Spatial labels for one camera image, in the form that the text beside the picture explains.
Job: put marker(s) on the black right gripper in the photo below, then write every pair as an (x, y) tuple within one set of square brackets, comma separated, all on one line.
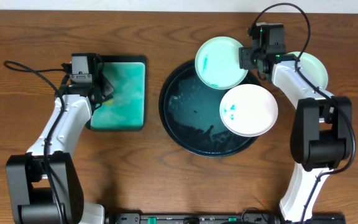
[(245, 58)]

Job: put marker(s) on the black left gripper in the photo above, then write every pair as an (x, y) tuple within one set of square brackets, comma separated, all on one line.
[(105, 88)]

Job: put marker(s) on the mint plate top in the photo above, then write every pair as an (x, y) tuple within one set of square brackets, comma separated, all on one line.
[(217, 63)]

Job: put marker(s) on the mint plate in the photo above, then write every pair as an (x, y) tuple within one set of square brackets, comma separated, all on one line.
[(315, 69), (217, 63)]

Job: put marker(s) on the yellow green sponge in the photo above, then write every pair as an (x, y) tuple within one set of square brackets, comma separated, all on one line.
[(109, 102)]

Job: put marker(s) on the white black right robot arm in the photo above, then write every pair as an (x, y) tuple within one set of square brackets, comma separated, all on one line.
[(322, 141)]

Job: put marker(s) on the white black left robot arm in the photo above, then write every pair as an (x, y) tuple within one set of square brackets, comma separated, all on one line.
[(43, 184)]

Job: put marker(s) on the green rectangular soap tray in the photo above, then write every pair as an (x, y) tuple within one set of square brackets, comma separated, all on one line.
[(127, 74)]

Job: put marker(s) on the round black tray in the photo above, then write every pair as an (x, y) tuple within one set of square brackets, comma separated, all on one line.
[(189, 111)]

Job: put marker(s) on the white plate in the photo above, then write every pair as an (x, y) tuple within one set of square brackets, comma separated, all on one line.
[(248, 110)]

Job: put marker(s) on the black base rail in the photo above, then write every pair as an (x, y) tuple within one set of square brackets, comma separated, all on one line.
[(136, 218)]

